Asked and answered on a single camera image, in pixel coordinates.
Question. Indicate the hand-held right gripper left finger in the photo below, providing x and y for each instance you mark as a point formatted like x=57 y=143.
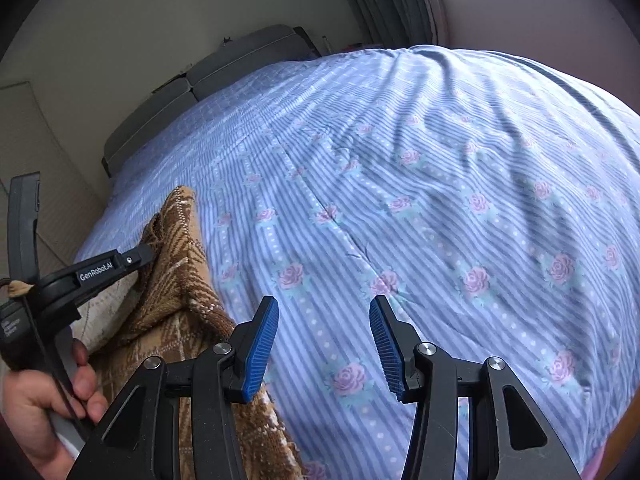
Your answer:
x=260 y=355

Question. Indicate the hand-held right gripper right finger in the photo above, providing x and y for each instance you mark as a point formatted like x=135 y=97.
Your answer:
x=387 y=355

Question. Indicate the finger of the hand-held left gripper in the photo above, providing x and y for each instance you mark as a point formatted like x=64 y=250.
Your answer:
x=22 y=230
x=140 y=256

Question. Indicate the brown plaid garment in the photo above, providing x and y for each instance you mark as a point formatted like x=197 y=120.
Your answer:
x=170 y=280

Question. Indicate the person's left hand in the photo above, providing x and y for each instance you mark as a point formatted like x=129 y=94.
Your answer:
x=30 y=400

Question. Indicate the beige louvered wardrobe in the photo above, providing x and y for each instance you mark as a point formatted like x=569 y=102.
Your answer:
x=30 y=150

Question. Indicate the grey headboard cushion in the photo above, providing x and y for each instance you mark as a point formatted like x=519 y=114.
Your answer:
x=145 y=125
x=250 y=60

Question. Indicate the flat dark item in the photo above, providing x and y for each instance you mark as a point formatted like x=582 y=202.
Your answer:
x=179 y=74

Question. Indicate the blue floral striped bed cover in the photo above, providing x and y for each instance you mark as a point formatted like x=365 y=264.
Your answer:
x=400 y=160

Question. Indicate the purple bed sheet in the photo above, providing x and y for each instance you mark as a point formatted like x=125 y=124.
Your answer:
x=596 y=466

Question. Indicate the grey-blue curtain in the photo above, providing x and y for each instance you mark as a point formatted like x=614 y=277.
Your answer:
x=390 y=0

